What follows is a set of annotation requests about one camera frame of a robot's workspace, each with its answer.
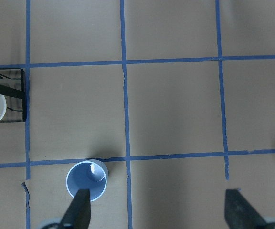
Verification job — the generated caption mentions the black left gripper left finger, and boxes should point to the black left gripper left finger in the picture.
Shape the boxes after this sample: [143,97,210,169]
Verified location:
[59,189,90,229]

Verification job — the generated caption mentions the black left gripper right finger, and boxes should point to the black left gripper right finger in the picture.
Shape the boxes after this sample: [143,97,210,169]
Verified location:
[224,189,269,229]

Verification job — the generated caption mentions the light blue plastic cup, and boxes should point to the light blue plastic cup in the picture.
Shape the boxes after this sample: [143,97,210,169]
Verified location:
[65,159,109,202]

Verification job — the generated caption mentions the black wire mug rack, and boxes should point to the black wire mug rack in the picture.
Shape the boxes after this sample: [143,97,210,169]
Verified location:
[0,68,27,123]

